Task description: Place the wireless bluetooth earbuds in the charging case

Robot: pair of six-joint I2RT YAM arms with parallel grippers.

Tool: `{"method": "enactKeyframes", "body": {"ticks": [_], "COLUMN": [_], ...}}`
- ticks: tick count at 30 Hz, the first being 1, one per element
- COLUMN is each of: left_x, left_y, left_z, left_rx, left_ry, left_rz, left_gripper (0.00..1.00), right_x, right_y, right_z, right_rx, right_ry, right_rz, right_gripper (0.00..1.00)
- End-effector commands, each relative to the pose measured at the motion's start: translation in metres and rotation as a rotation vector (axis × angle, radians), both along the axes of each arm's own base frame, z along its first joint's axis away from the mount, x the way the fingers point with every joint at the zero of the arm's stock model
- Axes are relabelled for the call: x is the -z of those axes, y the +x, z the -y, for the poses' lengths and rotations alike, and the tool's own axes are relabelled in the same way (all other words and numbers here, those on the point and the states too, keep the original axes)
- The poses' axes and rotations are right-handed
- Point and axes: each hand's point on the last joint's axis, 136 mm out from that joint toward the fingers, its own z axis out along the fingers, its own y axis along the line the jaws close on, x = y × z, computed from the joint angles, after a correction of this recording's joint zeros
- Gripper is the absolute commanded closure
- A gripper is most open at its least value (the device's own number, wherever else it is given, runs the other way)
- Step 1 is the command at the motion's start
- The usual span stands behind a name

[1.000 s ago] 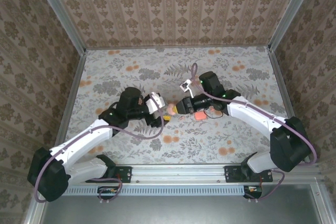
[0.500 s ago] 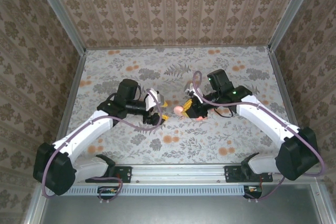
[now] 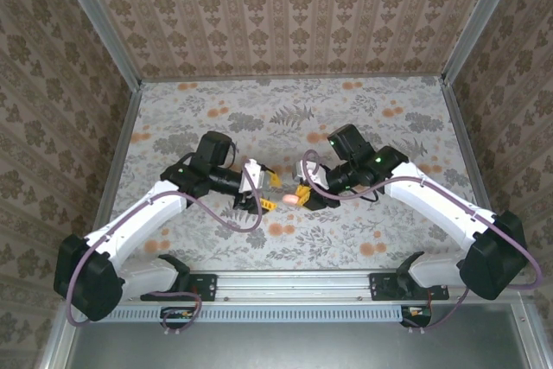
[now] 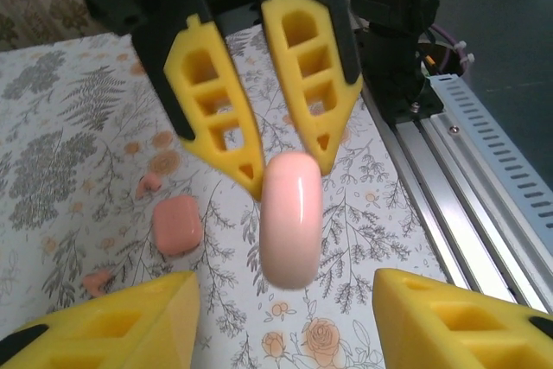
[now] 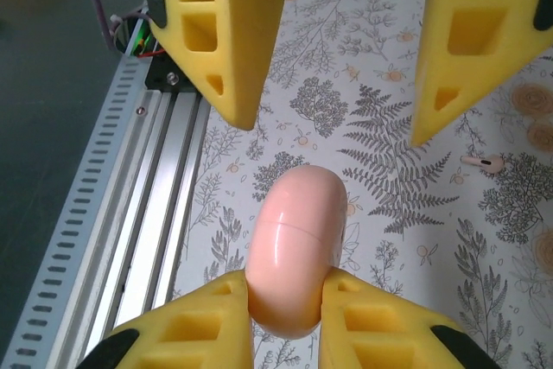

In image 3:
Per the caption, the black connector board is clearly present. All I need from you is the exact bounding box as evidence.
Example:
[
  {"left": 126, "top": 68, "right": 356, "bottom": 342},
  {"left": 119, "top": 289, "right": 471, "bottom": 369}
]
[
  {"left": 401, "top": 304, "right": 433, "bottom": 328},
  {"left": 160, "top": 306, "right": 195, "bottom": 329}
]

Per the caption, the aluminium frame post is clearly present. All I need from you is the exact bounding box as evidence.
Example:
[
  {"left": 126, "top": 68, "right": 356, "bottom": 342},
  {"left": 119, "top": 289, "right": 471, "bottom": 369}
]
[
  {"left": 48, "top": 0, "right": 143, "bottom": 89},
  {"left": 440, "top": 0, "right": 527, "bottom": 85}
]

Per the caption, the aluminium frame bar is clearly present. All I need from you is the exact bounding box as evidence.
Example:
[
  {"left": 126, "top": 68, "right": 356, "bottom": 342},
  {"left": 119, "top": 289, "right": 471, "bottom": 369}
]
[
  {"left": 36, "top": 312, "right": 79, "bottom": 369},
  {"left": 516, "top": 295, "right": 553, "bottom": 369}
]

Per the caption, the aluminium table edge rail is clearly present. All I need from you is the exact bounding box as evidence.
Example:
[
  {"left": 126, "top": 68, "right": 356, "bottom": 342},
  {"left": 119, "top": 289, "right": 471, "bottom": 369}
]
[
  {"left": 140, "top": 74, "right": 446, "bottom": 84},
  {"left": 88, "top": 81, "right": 143, "bottom": 236},
  {"left": 439, "top": 79, "right": 498, "bottom": 219}
]

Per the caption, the aluminium base extrusion rail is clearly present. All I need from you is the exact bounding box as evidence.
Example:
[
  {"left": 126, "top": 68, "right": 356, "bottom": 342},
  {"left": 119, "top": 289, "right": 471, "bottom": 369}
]
[{"left": 124, "top": 270, "right": 450, "bottom": 304}]

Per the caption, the grey metal sheet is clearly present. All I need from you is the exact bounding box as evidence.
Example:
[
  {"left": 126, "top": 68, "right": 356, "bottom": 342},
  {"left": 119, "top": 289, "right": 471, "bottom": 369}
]
[{"left": 67, "top": 302, "right": 535, "bottom": 369}]

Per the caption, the white slotted cable duct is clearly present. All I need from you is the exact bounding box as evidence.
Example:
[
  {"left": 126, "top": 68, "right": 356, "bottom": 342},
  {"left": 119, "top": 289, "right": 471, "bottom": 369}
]
[{"left": 105, "top": 303, "right": 405, "bottom": 324}]

